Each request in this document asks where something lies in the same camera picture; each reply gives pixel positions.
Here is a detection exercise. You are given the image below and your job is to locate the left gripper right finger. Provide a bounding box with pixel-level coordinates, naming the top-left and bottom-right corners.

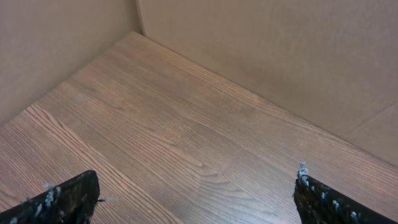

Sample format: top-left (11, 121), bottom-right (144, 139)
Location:
top-left (293, 162), bottom-right (397, 224)

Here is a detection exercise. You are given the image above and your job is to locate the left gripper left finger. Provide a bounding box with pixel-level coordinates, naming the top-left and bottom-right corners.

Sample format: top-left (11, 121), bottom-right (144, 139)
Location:
top-left (1, 170), bottom-right (100, 224)

